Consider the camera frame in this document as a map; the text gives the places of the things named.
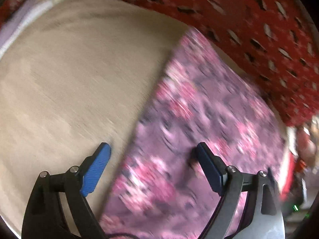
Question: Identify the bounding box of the white papers pile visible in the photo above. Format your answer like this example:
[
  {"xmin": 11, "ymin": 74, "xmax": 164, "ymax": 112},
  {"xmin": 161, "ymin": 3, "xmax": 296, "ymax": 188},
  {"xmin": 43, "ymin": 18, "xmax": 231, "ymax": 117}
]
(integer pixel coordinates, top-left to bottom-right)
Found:
[{"xmin": 1, "ymin": 0, "xmax": 54, "ymax": 58}]

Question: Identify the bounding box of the beige fleece bed cover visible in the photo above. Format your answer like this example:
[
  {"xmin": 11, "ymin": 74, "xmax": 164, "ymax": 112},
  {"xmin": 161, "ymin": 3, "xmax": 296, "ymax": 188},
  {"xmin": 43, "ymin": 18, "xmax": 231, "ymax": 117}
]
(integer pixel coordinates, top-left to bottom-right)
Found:
[{"xmin": 1, "ymin": 0, "xmax": 188, "ymax": 234}]

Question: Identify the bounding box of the red patterned blanket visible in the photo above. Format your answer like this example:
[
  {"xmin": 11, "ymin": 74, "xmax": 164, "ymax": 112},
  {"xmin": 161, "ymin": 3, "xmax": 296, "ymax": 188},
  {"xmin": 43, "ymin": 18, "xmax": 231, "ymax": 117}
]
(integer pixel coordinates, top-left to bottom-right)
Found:
[{"xmin": 122, "ymin": 0, "xmax": 318, "ymax": 126}]

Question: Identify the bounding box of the purple floral fleece garment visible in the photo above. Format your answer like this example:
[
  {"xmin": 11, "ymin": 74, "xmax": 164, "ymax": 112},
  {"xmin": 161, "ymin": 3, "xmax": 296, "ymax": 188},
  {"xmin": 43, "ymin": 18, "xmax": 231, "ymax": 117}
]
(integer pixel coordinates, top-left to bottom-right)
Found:
[{"xmin": 99, "ymin": 29, "xmax": 284, "ymax": 238}]

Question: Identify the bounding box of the red cloth at bedside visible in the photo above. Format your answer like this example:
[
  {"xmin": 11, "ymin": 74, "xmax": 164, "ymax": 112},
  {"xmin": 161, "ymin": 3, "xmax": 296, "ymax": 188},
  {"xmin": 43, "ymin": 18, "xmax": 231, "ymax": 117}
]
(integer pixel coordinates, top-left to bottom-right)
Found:
[{"xmin": 278, "ymin": 150, "xmax": 296, "ymax": 202}]

